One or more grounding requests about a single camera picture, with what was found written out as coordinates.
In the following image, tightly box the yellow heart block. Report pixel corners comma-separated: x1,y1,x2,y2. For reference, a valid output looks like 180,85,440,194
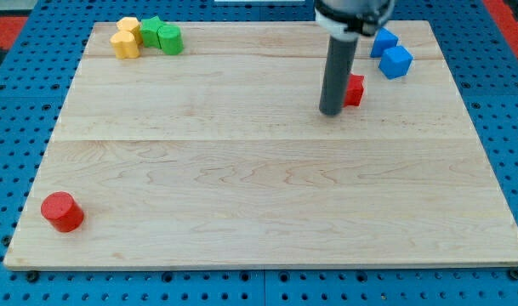
110,31,140,59

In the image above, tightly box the yellow hexagon block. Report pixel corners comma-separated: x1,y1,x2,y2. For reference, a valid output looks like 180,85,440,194
117,17,143,45

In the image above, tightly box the blue pentagon block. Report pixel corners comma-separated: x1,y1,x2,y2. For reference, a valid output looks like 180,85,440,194
370,27,399,58

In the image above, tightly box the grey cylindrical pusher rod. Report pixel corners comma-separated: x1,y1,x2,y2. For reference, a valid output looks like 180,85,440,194
319,37,357,116

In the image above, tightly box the red star block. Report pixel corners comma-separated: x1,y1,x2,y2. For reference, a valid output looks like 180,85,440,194
343,74,365,107

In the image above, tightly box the blue cube block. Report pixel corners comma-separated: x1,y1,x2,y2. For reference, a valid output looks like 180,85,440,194
379,45,413,79

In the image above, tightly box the green star block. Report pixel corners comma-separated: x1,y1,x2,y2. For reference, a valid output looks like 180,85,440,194
140,16,165,48

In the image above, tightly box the red cylinder block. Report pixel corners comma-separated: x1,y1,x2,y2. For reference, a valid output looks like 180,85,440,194
41,191,84,233

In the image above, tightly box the green cylinder block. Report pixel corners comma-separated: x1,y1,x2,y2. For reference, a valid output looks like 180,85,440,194
157,24,184,55

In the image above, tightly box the wooden board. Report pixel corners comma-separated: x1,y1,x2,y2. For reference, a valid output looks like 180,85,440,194
3,20,518,271

